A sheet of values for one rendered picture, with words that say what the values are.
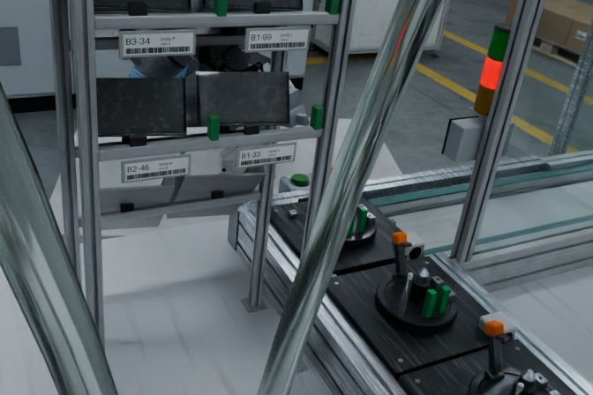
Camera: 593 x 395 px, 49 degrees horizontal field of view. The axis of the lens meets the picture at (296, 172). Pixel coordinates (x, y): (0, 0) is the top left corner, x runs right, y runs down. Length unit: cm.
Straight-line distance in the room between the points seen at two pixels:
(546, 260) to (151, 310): 84
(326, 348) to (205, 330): 23
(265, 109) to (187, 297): 50
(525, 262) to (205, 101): 83
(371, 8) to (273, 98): 463
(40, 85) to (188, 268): 291
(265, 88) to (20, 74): 328
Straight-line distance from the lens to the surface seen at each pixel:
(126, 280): 133
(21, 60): 409
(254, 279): 123
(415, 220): 151
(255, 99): 91
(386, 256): 127
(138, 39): 76
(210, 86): 89
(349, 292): 116
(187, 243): 143
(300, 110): 120
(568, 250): 156
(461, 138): 120
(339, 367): 109
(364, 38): 557
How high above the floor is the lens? 167
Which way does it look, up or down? 28 degrees down
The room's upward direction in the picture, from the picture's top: 7 degrees clockwise
